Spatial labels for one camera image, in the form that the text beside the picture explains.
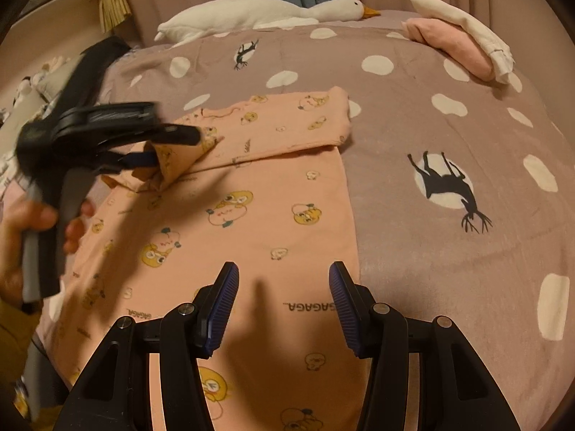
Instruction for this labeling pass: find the pink folded cloth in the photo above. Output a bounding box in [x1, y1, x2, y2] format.
[401, 17, 495, 82]

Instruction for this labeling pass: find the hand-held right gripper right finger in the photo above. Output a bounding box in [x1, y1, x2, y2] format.
[329, 260, 524, 431]

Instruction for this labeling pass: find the white folded cloth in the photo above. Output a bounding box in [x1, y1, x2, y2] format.
[410, 0, 515, 85]

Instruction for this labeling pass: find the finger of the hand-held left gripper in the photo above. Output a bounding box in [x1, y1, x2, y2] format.
[90, 150, 159, 177]
[96, 122, 204, 154]

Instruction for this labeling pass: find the grey pillow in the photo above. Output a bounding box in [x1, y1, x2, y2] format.
[37, 60, 76, 100]

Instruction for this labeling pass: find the yellow tassel bundle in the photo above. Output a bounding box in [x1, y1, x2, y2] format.
[98, 0, 132, 33]

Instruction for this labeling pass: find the person's left hand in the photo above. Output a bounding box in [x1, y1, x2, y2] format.
[0, 200, 97, 310]

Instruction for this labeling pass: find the pink cartoon print pajama garment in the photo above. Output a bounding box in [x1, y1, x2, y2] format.
[47, 87, 373, 431]

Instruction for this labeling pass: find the dark cloth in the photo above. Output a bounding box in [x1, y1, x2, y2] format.
[90, 37, 132, 61]

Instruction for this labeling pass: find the mauve spotted blanket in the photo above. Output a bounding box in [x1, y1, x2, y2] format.
[27, 22, 575, 431]

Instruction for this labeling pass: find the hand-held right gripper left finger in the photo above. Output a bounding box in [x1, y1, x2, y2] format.
[54, 261, 240, 431]

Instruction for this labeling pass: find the white goose plush toy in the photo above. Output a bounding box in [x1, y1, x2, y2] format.
[154, 0, 382, 48]

